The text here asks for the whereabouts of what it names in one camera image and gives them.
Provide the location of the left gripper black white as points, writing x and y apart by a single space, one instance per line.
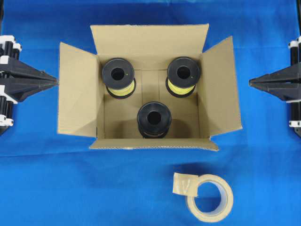
29 80

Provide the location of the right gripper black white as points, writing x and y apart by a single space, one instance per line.
273 83

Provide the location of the brown cardboard box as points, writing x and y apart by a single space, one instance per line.
85 108

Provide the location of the blue table cloth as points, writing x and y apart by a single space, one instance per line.
48 179

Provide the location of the beige packing tape roll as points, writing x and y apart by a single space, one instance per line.
187 185

